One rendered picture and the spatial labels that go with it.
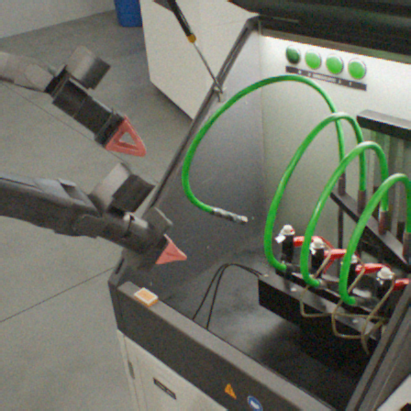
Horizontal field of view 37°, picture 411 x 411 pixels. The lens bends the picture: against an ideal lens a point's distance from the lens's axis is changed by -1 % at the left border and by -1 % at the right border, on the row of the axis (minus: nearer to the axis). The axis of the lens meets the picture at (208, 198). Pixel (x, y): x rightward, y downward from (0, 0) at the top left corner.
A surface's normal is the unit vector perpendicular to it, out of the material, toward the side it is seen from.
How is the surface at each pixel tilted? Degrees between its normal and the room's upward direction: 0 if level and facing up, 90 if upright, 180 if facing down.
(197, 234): 90
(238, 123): 90
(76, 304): 0
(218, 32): 90
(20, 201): 101
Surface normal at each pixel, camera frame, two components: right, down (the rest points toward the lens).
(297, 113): -0.71, 0.41
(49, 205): 0.43, 0.49
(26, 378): -0.08, -0.86
